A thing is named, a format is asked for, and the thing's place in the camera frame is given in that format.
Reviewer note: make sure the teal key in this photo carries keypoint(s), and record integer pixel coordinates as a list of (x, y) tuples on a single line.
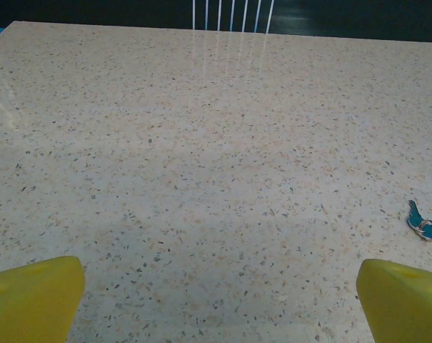
[(414, 218)]

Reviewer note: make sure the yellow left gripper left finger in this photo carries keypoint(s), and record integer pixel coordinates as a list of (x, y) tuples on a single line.
[(30, 303)]

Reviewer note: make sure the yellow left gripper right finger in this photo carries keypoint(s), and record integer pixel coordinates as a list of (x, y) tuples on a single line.
[(405, 307)]

